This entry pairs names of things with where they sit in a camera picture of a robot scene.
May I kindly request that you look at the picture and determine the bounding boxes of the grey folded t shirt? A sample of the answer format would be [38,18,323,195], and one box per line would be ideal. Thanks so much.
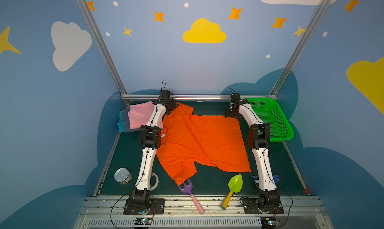
[121,107,132,133]

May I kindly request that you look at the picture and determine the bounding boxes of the green plastic basket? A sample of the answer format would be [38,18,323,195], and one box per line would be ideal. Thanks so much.
[248,98,295,143]

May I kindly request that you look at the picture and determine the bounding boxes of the back horizontal aluminium bar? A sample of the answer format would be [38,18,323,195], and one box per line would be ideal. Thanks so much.
[121,94,278,101]

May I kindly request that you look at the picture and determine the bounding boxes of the purple toy garden fork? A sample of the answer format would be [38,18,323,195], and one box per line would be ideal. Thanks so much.
[178,179,205,215]

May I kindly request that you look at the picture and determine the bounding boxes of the right circuit board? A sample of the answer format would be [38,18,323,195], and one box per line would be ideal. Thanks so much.
[260,217,277,229]

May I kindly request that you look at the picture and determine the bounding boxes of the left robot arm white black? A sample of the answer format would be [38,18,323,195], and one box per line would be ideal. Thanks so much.
[129,89,178,209]

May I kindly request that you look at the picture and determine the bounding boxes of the left circuit board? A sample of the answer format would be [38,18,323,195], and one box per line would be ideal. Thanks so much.
[134,218,153,227]

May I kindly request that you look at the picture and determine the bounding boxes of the orange t shirt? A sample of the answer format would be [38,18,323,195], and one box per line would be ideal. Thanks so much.
[157,104,251,185]

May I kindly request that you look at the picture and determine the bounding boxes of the green toy shovel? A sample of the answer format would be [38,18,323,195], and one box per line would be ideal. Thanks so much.
[221,174,243,210]

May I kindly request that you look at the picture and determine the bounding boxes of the aluminium rail base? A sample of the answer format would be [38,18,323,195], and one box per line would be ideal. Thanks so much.
[74,195,333,229]

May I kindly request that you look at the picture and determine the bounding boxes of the blue stapler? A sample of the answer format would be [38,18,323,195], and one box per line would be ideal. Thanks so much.
[251,175,280,188]

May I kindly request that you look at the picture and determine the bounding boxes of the pink folded t shirt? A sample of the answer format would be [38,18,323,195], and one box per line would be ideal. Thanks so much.
[128,101,165,130]

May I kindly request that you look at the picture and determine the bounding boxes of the silver tin can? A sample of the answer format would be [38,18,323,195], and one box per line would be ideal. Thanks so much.
[114,168,132,185]

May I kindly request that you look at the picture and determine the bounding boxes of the left aluminium frame post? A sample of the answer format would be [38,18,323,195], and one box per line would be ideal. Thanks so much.
[76,0,127,94]

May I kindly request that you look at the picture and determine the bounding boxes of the white tape roll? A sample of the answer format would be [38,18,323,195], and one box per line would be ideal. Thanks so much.
[149,172,159,191]

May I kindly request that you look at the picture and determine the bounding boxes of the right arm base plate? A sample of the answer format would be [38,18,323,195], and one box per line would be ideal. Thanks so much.
[239,197,285,214]

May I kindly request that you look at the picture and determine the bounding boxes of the aluminium frame post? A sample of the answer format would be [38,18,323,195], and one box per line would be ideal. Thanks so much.
[270,0,331,97]
[76,0,127,94]

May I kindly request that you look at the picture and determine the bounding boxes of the teal folded t shirt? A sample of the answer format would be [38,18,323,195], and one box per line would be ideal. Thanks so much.
[117,111,125,133]

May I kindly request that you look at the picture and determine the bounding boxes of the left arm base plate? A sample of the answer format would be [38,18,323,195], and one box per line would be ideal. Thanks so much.
[123,198,166,215]

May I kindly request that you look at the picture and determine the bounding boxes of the right aluminium frame post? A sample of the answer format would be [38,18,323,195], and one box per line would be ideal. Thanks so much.
[270,0,331,97]

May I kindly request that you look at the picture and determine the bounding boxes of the circuit board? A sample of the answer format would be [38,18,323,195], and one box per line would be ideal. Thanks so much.
[260,217,277,229]
[134,218,153,227]

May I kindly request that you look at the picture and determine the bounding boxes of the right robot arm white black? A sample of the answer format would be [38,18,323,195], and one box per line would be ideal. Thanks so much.
[230,93,281,210]

